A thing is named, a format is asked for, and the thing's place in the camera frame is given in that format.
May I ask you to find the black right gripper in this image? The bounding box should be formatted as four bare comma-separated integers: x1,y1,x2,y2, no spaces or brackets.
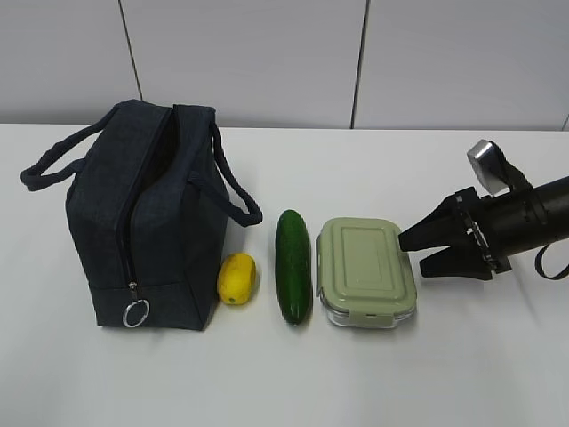
398,187,541,281

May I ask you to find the glass container green lid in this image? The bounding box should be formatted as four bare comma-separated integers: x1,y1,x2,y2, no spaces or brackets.
317,217,417,329

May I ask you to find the green cucumber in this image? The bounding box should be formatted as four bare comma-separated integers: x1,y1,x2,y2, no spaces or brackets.
275,209,312,326

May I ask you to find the yellow lemon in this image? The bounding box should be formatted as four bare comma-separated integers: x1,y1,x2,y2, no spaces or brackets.
217,253,257,305

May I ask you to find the dark blue lunch bag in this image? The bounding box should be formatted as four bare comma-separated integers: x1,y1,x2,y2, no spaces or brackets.
20,100,263,331

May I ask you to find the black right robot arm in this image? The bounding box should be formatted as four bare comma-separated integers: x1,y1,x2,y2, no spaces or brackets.
398,178,568,280

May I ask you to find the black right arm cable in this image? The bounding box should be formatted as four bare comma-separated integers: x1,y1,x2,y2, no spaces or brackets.
501,153,569,281

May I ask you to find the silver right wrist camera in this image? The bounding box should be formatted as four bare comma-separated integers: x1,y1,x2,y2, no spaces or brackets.
467,140,510,196

